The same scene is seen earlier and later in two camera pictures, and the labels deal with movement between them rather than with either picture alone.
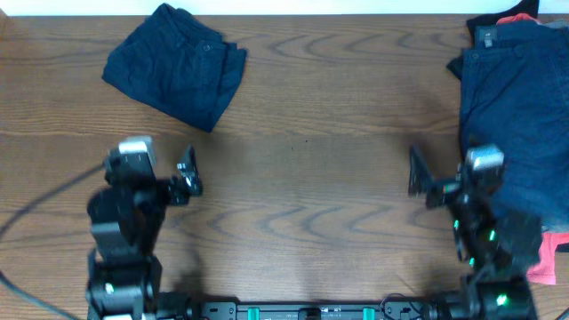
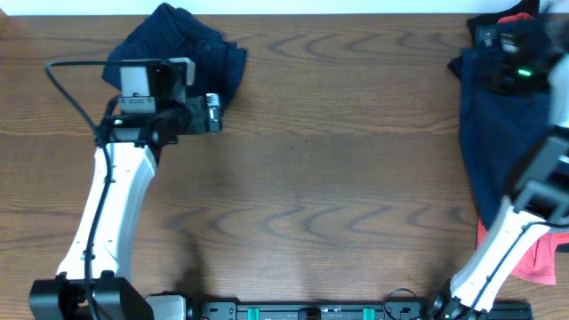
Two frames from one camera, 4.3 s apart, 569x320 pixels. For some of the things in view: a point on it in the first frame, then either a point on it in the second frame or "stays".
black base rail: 233,310 stays
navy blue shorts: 515,95 stays
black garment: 530,7 stays
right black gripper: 421,179 -> 500,72
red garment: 543,266 stays
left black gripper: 176,188 -> 201,115
